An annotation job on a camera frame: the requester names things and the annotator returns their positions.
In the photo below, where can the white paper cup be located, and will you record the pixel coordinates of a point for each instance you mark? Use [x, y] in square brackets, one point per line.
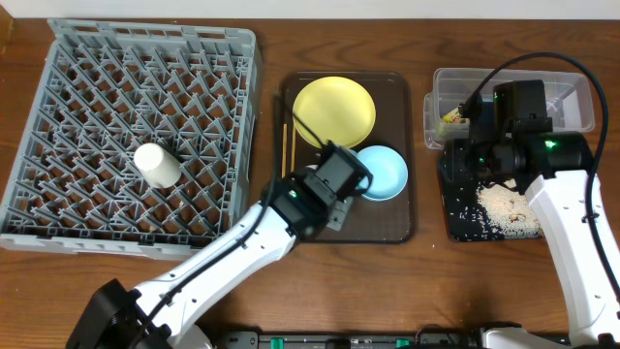
[158, 167]

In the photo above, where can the grey plastic dish rack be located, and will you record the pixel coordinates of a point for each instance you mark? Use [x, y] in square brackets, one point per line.
[109, 87]

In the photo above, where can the clear plastic bin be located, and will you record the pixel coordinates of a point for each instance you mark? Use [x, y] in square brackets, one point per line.
[568, 100]

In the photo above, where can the dark brown serving tray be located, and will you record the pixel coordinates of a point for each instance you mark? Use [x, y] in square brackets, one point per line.
[389, 222]

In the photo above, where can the yellow round plate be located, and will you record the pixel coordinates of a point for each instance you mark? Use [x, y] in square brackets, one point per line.
[335, 109]

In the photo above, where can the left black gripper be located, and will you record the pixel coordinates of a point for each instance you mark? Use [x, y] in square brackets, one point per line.
[361, 181]

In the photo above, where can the black plastic bin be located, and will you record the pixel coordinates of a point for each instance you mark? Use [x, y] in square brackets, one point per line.
[481, 209]

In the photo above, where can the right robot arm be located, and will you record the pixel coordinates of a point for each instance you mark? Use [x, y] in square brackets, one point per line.
[511, 145]

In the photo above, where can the spilled rice pile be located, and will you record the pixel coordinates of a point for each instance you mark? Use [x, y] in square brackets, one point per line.
[476, 212]

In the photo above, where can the left wooden chopstick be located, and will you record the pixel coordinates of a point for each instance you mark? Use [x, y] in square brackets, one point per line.
[284, 150]

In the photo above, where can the green orange snack wrapper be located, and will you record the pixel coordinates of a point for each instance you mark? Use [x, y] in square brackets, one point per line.
[455, 117]

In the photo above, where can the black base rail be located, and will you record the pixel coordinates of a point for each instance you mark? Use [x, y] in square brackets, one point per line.
[253, 340]

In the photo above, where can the light blue bowl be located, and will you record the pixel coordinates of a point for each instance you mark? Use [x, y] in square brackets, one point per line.
[389, 170]

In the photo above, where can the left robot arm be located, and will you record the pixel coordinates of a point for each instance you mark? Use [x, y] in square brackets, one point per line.
[163, 312]

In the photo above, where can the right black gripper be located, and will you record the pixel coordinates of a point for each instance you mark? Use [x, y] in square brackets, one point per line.
[455, 170]

